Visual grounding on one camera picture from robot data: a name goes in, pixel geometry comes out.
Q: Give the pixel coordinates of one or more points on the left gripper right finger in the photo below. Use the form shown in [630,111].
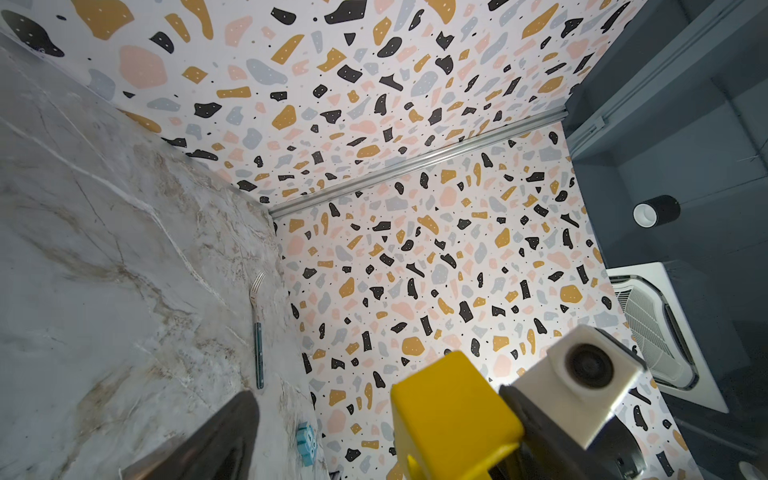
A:
[548,452]

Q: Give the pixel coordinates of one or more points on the yellow arch block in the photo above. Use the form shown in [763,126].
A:
[449,423]

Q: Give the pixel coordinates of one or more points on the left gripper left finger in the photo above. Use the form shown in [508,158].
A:
[222,448]

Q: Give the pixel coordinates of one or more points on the black cylindrical ceiling light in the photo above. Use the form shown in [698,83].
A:
[657,211]

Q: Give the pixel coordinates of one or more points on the blue monster toy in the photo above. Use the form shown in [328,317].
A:
[306,443]

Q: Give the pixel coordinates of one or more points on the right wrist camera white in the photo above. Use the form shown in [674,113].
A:
[581,380]

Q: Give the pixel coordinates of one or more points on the ceiling air conditioner unit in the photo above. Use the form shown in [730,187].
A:
[663,334]

